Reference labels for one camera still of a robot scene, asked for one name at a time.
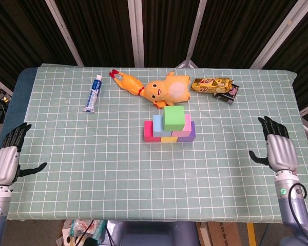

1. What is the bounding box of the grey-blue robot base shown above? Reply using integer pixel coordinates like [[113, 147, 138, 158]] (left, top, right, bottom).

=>
[[106, 220, 201, 246]]

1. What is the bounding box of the light pink foam cube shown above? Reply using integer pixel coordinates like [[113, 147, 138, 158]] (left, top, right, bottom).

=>
[[171, 114, 192, 138]]

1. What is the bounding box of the green foam cube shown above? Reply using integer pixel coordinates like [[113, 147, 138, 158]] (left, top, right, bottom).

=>
[[163, 106, 185, 132]]

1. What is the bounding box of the gold snack packet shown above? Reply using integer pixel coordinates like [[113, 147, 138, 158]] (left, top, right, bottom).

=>
[[190, 77, 233, 93]]

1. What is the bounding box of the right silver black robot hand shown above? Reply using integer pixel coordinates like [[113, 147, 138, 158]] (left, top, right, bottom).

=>
[[248, 115, 298, 175]]

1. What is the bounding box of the magenta foam cube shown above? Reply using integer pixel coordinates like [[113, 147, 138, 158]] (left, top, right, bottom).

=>
[[144, 120, 162, 142]]

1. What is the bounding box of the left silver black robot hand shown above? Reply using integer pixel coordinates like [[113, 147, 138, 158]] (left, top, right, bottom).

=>
[[0, 122, 48, 188]]

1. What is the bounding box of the blue white toothpaste tube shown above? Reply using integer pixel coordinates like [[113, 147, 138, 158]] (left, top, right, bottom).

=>
[[82, 74, 103, 113]]

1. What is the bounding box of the clear plastic snack bag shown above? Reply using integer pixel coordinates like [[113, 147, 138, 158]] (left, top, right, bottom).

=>
[[61, 219, 107, 246]]

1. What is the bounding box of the orange rubber chicken toy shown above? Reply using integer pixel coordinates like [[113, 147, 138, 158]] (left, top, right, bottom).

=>
[[108, 68, 170, 110]]

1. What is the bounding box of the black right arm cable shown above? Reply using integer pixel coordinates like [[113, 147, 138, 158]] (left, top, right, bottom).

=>
[[288, 183, 308, 244]]

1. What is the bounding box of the green checked tablecloth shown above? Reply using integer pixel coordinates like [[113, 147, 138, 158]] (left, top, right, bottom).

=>
[[0, 63, 297, 222]]

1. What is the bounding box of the light blue foam cube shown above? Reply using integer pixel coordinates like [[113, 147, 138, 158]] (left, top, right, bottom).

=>
[[152, 114, 172, 138]]

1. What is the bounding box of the dark blue table pad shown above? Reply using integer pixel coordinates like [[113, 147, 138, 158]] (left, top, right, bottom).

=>
[[0, 67, 38, 159]]

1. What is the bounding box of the brown cardboard box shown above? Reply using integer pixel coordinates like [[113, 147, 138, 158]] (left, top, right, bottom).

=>
[[196, 221, 243, 246]]

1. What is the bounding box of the black drink carton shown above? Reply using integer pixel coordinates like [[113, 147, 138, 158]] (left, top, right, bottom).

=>
[[213, 83, 240, 105]]

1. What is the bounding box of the purple foam cube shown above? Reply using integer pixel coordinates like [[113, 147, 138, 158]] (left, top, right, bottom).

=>
[[177, 121, 197, 143]]

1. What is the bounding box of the yellow plush duck toy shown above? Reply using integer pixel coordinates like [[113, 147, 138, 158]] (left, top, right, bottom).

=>
[[144, 70, 191, 107]]

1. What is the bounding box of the dark pleated curtain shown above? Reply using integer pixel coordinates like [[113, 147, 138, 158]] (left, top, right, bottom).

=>
[[0, 0, 308, 121]]

